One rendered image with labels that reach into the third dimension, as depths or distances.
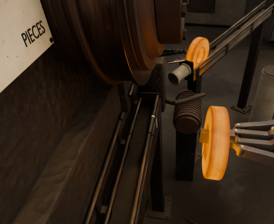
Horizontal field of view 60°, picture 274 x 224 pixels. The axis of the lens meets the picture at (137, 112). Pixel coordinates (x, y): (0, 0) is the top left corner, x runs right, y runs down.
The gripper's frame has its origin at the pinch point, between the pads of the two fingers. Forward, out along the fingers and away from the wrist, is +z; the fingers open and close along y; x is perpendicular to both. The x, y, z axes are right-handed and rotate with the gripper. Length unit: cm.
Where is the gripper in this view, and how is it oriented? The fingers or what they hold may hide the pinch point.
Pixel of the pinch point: (215, 136)
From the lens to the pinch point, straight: 53.4
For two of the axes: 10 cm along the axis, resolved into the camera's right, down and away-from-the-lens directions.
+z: -9.8, -0.9, 1.8
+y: 1.9, -6.4, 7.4
